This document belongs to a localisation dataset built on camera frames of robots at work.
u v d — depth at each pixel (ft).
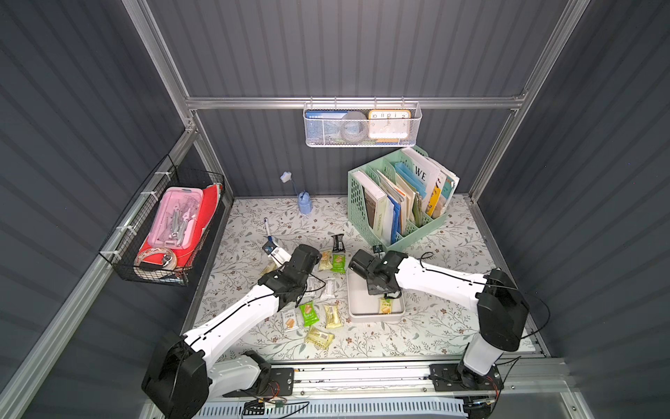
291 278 2.02
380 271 1.99
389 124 2.91
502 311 1.48
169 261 2.19
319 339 2.64
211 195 2.59
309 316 2.77
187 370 1.27
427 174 3.05
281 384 2.41
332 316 2.77
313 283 3.07
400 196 2.84
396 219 2.92
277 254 2.33
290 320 2.77
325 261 3.22
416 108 2.92
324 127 2.76
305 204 3.66
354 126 2.86
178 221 2.37
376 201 2.78
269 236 3.51
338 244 3.35
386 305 2.84
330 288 2.98
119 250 1.97
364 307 2.90
